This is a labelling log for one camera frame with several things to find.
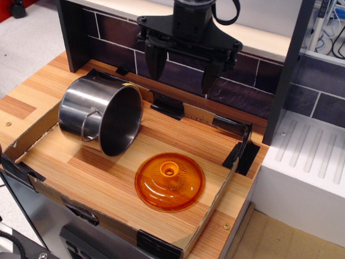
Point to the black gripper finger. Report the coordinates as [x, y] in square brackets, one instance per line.
[156, 57]
[212, 72]

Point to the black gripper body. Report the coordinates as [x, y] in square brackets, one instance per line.
[191, 30]

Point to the stainless steel pot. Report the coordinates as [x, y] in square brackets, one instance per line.
[103, 114]

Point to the cardboard fence with black tape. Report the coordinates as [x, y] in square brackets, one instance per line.
[58, 182]

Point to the orange glass lid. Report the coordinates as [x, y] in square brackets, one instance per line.
[169, 182]

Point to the white ridged drain board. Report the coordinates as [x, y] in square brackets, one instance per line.
[309, 150]

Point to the black object top left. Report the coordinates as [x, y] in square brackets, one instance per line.
[17, 9]

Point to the black device bottom left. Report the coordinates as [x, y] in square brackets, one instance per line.
[16, 245]

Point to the dark grey shelf frame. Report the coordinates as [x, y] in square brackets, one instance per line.
[78, 54]

